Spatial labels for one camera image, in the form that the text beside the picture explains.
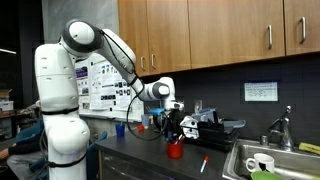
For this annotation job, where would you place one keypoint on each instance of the blue office chair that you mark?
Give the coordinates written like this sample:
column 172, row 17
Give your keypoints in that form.
column 30, row 131

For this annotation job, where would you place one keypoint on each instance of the green bowl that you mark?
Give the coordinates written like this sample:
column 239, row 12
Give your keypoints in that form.
column 266, row 176

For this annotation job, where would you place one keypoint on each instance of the wooden upper cabinet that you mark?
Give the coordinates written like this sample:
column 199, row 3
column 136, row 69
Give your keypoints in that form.
column 216, row 30

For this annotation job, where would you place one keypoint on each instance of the white wall outlet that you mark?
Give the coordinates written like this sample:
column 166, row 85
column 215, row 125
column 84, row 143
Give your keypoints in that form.
column 198, row 106

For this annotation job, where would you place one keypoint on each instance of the white storage box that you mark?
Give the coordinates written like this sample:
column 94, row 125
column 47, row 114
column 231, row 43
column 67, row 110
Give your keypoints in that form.
column 6, row 105

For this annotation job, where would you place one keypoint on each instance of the small purple header poster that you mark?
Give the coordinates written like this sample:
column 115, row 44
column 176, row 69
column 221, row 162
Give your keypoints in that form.
column 82, row 86

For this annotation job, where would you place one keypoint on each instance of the small red object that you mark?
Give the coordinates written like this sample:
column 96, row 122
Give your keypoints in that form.
column 140, row 127

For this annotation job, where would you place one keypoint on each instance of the translucent blue plastic cup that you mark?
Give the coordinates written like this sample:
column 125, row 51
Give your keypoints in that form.
column 145, row 120

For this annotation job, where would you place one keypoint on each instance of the small steel sink knob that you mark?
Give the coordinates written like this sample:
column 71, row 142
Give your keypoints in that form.
column 264, row 140

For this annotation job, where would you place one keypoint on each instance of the yellow green sponge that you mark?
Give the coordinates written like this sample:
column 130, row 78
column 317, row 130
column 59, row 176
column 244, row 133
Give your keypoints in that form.
column 310, row 148

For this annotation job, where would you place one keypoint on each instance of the black lid marker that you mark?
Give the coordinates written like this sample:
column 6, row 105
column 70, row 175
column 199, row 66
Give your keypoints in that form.
column 175, row 137

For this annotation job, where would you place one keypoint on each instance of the cardboard box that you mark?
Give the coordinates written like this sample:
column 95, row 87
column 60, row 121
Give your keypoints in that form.
column 5, row 93

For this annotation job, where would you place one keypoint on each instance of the large research poster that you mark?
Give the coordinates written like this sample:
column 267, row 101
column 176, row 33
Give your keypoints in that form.
column 106, row 86

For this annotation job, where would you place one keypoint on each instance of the red lid grey marker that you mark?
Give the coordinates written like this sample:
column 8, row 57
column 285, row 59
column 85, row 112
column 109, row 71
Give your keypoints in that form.
column 181, row 139

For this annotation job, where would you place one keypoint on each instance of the white marker red cap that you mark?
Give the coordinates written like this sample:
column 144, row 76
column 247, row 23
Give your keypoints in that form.
column 204, row 164

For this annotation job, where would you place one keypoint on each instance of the black dish rack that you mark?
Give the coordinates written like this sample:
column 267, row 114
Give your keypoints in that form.
column 216, row 135

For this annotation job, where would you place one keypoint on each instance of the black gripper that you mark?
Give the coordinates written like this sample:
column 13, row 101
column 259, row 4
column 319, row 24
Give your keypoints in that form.
column 173, row 118

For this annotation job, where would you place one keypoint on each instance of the green marker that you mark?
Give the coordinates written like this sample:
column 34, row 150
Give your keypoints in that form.
column 121, row 123

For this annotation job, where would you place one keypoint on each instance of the white mug black print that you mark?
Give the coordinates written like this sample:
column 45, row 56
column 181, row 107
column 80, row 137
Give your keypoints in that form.
column 263, row 161

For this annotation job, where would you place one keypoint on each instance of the steel sink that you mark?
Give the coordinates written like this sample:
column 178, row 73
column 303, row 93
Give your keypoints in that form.
column 233, row 163

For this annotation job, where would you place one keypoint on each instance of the seated person dark clothes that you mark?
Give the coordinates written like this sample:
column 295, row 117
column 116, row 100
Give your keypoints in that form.
column 23, row 146

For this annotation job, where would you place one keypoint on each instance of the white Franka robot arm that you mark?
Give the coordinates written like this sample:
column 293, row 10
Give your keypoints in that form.
column 60, row 83

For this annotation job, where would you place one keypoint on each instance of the white paper wall note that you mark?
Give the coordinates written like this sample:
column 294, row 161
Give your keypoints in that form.
column 260, row 91

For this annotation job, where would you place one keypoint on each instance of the steel faucet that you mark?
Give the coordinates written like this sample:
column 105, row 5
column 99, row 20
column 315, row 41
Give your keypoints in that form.
column 285, row 130

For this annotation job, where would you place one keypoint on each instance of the whiteboard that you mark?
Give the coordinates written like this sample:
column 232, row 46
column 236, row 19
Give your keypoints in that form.
column 137, row 110

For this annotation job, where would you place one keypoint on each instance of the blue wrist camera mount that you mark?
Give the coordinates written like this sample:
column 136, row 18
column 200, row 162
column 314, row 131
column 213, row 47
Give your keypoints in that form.
column 156, row 111

